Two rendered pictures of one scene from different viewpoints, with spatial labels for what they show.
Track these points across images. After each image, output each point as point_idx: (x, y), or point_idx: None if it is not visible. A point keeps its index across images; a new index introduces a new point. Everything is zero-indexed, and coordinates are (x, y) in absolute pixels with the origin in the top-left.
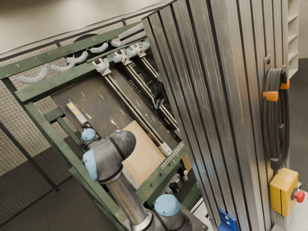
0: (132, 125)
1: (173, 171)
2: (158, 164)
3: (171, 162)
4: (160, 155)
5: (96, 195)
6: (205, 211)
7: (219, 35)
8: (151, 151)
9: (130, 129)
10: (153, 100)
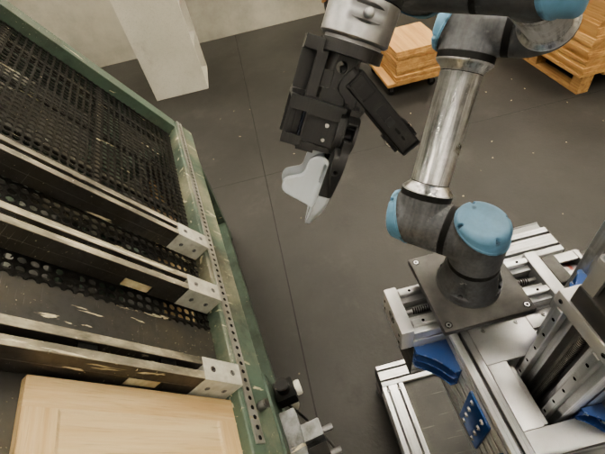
0: (43, 410)
1: (277, 417)
2: (239, 442)
3: (265, 399)
4: (219, 411)
5: None
6: (532, 415)
7: None
8: (190, 431)
9: (51, 434)
10: (297, 184)
